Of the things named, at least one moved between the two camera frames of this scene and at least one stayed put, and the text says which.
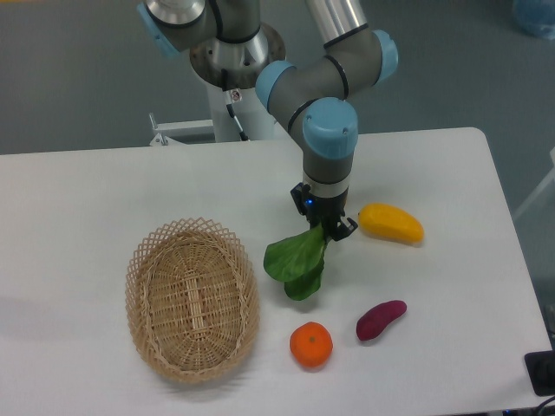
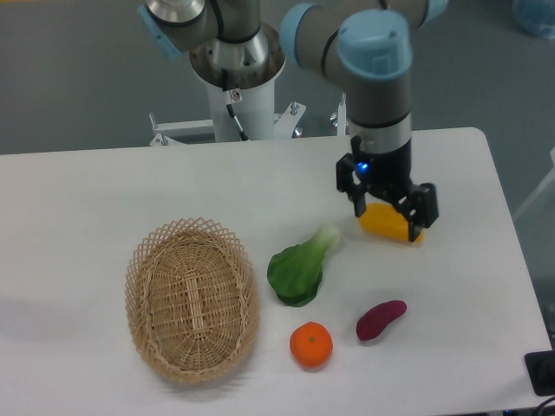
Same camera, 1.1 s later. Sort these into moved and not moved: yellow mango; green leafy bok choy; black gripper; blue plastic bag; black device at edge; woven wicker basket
Moved: green leafy bok choy; black gripper
Not moved: black device at edge; woven wicker basket; blue plastic bag; yellow mango
